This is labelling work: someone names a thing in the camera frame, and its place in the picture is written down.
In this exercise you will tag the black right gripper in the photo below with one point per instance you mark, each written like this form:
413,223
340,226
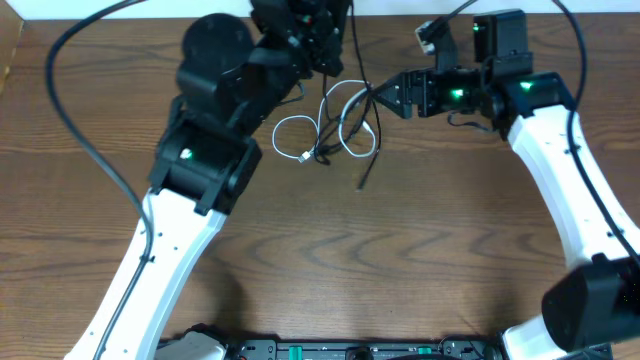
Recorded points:
408,79

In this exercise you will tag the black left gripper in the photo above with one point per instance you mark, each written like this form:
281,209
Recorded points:
326,38

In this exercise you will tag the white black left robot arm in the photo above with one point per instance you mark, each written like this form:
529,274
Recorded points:
233,75

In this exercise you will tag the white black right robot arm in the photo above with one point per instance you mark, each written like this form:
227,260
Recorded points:
597,302

